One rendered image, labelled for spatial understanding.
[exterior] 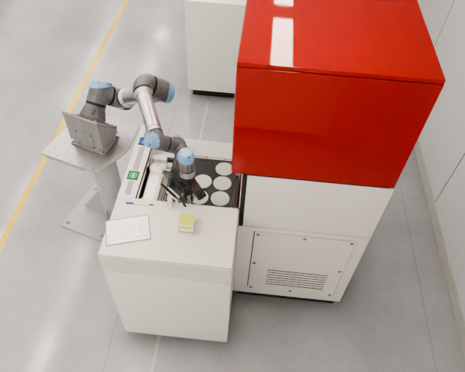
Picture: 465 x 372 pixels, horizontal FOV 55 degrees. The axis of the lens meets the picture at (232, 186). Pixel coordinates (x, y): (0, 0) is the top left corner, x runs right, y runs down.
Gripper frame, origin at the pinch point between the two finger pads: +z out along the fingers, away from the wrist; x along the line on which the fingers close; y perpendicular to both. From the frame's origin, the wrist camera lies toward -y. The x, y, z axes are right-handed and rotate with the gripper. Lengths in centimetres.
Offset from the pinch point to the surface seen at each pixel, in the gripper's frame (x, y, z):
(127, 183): 18.5, 29.4, -4.7
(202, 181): -14.8, 7.7, 1.3
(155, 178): 1.8, 28.4, 3.3
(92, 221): 21, 91, 90
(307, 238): -36, -52, 15
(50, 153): 32, 91, 9
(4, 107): 7, 258, 91
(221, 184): -21.0, -1.0, 1.3
